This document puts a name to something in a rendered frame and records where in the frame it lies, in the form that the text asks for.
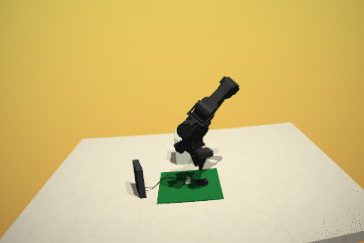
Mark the black connector plug with cable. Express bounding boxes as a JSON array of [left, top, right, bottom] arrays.
[[154, 178, 208, 188]]

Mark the green circuit board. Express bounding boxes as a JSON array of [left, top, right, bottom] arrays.
[[157, 168, 224, 204]]

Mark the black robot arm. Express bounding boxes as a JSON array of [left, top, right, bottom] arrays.
[[174, 76, 239, 153]]

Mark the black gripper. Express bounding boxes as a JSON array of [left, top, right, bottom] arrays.
[[186, 131, 213, 170]]

